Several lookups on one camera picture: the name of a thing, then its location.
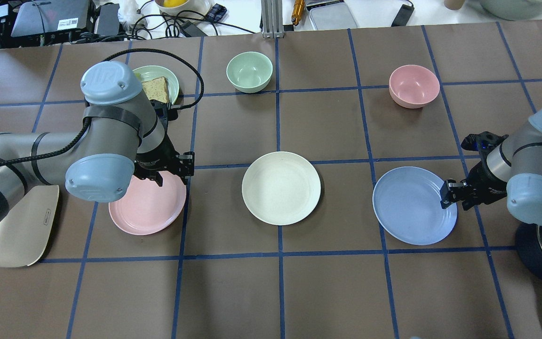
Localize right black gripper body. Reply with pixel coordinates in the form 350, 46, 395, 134
461, 132, 509, 210

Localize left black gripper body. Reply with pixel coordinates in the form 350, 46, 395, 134
134, 100, 195, 181

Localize pink plate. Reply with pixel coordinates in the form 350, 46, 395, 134
108, 171, 186, 235

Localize blue plate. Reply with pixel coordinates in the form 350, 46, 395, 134
373, 167, 458, 245

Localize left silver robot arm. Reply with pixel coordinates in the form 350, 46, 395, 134
0, 61, 194, 222

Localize bread slice on plate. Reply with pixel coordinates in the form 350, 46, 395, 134
142, 76, 170, 104

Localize green plate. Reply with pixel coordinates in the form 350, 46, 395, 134
133, 65, 179, 105

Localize cream white plate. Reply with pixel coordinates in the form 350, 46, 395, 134
241, 152, 322, 226

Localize pink bowl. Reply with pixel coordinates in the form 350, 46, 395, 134
389, 65, 440, 109

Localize green bowl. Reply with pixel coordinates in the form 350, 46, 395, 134
226, 51, 274, 94

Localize white toaster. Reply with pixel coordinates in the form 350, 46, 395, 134
0, 186, 60, 268

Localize bowl with toy fruit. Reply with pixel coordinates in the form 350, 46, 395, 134
154, 0, 214, 17

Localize black power adapter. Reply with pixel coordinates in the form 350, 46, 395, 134
391, 4, 415, 26

